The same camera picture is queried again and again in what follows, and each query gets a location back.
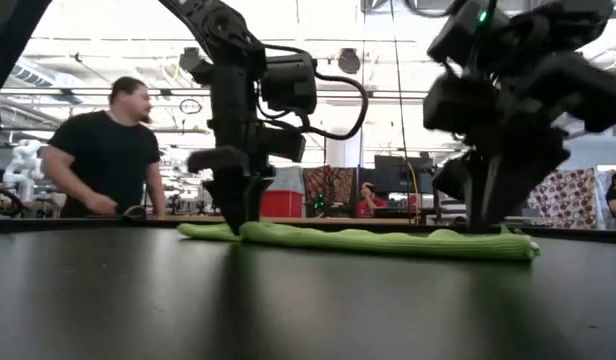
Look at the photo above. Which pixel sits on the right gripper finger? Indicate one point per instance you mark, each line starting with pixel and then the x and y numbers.
pixel 523 175
pixel 468 190

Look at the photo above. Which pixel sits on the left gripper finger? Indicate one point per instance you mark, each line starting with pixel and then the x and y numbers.
pixel 262 187
pixel 228 200

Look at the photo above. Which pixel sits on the green microfibre towel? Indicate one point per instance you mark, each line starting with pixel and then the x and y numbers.
pixel 388 242

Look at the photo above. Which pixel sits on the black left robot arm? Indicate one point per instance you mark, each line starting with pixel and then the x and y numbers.
pixel 213 25

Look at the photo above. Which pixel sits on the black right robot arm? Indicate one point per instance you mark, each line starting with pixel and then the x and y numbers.
pixel 458 35

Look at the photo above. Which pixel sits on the red storage bin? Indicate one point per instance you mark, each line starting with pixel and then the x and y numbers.
pixel 283 204

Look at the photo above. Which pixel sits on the grey cloth panel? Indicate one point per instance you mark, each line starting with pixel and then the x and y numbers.
pixel 290 179

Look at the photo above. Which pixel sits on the circle-patterned cloth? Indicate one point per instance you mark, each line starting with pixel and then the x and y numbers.
pixel 578 200

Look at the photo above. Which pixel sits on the orange patterned cloth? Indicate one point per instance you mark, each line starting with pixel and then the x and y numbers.
pixel 333 182

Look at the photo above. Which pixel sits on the black monitor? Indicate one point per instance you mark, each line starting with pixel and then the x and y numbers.
pixel 398 175

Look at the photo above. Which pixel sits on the pale patterned cloth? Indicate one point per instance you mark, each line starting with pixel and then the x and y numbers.
pixel 602 190

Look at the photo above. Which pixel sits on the white pillar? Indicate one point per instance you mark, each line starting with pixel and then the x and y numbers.
pixel 344 152

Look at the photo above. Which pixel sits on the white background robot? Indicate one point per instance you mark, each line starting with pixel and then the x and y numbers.
pixel 25 165

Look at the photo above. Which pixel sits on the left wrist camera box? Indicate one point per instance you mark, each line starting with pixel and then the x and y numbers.
pixel 288 82

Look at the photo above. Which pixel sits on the ceiling light rail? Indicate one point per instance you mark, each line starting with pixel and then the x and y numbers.
pixel 178 92

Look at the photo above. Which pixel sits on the black table frame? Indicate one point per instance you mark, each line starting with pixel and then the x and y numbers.
pixel 63 225

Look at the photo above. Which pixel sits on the silver ventilation duct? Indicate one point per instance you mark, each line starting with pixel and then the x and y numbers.
pixel 33 75

